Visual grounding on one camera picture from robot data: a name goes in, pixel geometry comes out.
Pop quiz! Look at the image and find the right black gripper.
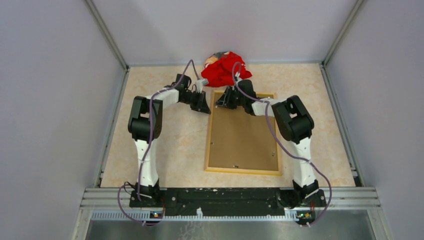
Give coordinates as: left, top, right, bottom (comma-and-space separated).
214, 87, 246, 111

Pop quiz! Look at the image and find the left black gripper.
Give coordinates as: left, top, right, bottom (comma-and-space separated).
180, 89, 211, 114

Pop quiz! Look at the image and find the yellow wooden photo frame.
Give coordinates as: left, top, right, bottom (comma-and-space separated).
203, 90, 283, 176

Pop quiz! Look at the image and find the brown backing board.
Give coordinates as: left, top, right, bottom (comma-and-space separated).
207, 92, 280, 172

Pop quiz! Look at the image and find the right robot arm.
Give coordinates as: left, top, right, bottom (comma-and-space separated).
215, 79, 319, 206

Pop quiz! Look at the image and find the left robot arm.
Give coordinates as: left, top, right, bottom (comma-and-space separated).
127, 74, 211, 207

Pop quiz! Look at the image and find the red crumpled cloth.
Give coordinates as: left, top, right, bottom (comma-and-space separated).
201, 51, 252, 88

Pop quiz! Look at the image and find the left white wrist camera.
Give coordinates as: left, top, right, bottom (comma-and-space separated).
194, 78, 209, 93

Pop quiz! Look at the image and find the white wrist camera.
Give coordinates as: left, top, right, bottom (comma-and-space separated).
194, 78, 209, 93
233, 73, 243, 87

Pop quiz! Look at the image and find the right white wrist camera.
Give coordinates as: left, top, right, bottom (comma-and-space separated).
233, 73, 243, 87

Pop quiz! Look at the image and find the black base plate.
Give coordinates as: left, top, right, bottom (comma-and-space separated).
129, 187, 327, 217

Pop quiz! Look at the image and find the aluminium front rail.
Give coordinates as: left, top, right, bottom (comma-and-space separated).
72, 186, 393, 240

